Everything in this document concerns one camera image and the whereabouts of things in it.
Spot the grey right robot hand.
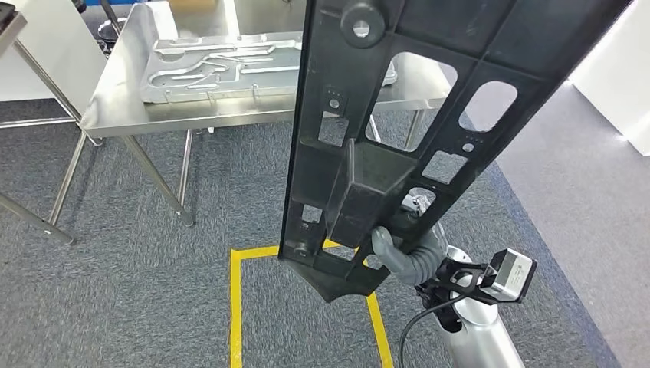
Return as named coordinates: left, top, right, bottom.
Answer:
left=370, top=195, right=451, bottom=287

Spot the black plastic frame part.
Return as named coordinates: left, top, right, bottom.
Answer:
left=277, top=0, right=635, bottom=304

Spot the stainless steel workbench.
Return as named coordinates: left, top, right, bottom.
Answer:
left=0, top=0, right=461, bottom=246

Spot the stamped sheet metal panel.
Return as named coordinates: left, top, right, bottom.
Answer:
left=140, top=31, right=398, bottom=104

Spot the white plinth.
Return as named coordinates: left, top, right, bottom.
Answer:
left=568, top=0, right=650, bottom=157
left=0, top=0, right=107, bottom=103

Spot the chrome stanchion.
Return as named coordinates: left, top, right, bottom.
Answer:
left=96, top=0, right=128, bottom=56

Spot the steel side table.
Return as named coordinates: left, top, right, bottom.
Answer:
left=0, top=2, right=105, bottom=148

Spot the thick black cable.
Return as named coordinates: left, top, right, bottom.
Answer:
left=397, top=294, right=458, bottom=368

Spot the pale wrist camera with bracket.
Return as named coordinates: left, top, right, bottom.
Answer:
left=436, top=248, right=538, bottom=306

